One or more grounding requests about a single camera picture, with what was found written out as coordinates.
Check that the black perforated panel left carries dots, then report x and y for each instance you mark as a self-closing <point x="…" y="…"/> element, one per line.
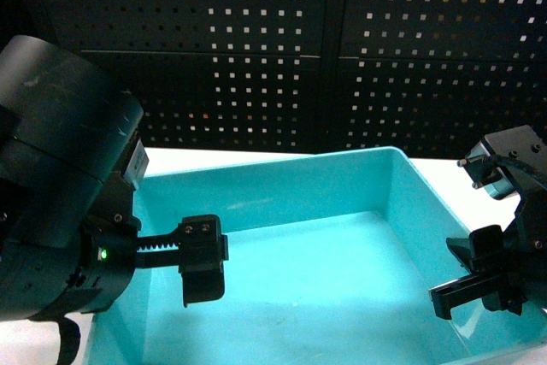
<point x="219" y="74"/>

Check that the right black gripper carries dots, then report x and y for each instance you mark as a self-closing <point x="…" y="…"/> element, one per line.
<point x="520" y="249"/>

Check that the black perforated panel right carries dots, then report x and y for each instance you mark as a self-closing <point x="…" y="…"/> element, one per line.
<point x="431" y="77"/>

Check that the black perforated panel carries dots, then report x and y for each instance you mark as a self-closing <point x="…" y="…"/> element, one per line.
<point x="431" y="77"/>
<point x="219" y="74"/>

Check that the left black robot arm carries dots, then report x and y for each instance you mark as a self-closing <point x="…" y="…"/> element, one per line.
<point x="71" y="160"/>

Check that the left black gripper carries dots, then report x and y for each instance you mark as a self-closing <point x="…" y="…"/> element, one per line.
<point x="111" y="250"/>

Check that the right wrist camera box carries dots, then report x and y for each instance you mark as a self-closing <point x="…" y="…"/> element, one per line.
<point x="507" y="162"/>

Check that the teal plastic box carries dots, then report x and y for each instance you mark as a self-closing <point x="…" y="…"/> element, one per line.
<point x="331" y="260"/>

